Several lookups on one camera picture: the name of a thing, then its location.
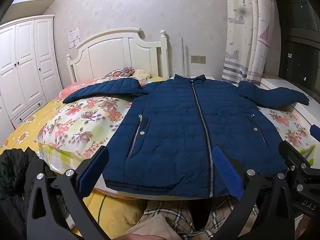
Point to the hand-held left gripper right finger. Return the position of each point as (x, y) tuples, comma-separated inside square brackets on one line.
[(228, 171)]

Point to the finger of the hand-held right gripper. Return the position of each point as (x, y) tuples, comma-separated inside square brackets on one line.
[(293, 156), (315, 132)]

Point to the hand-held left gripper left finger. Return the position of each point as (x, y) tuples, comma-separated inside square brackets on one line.
[(93, 166)]

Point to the dark blue quilted jacket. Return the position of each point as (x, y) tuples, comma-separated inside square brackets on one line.
[(175, 117)]

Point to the floral duvet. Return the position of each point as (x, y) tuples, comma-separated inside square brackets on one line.
[(82, 122)]

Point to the white window ledge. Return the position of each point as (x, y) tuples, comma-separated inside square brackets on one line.
[(280, 83)]

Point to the plaid clothing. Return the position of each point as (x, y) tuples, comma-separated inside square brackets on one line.
[(175, 217)]

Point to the yellow daisy bedsheet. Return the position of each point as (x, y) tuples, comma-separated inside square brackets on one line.
[(22, 132)]

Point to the black cloth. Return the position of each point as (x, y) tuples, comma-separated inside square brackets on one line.
[(15, 177)]

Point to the dark window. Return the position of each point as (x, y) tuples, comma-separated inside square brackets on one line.
[(300, 42)]

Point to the dark patterned pillow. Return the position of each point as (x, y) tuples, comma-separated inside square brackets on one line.
[(120, 72)]

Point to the yellow pillow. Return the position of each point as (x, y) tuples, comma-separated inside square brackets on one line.
[(143, 74)]

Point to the cream wooden headboard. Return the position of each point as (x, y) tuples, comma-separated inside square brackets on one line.
[(112, 52)]

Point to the printed white curtain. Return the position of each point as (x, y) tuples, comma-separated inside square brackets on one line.
[(246, 30)]

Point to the thin white rod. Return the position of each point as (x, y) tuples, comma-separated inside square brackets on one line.
[(183, 55)]

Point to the white wardrobe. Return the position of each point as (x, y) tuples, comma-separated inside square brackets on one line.
[(22, 62)]

